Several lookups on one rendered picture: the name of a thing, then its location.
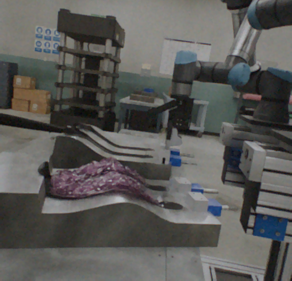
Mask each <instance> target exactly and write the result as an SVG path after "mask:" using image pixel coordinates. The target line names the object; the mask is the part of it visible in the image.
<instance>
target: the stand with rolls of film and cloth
mask: <svg viewBox="0 0 292 281"><path fill-rule="evenodd" d="M242 95H243V98H245V99H251V100H257V101H260V100H261V95H252V94H241V93H240V95H239V99H238V105H237V111H236V118H235V121H234V124H237V122H238V117H239V115H246V116H250V117H252V116H253V113H254V111H255V110H256V108H257V107H250V106H241V101H242ZM289 105H292V95H291V97H290V102H289ZM240 107H241V108H240Z"/></svg>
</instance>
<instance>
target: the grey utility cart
mask: <svg viewBox="0 0 292 281"><path fill-rule="evenodd" d="M161 94H162V95H163V96H164V104H165V103H167V102H169V101H171V100H176V99H173V98H170V97H169V96H166V95H165V94H164V93H161ZM208 104H209V102H207V101H196V100H194V105H199V107H198V114H197V120H196V124H194V126H190V128H189V130H195V131H194V132H193V133H194V134H195V135H197V136H198V137H199V138H201V137H202V133H203V132H204V121H205V114H206V107H207V105H208ZM202 106H203V107H202ZM201 112H202V114H201ZM200 119H201V121H200ZM167 121H168V110H167V111H165V112H163V114H162V119H161V123H160V124H161V125H160V132H161V133H162V134H163V133H165V130H166V128H167V127H168V126H167Z"/></svg>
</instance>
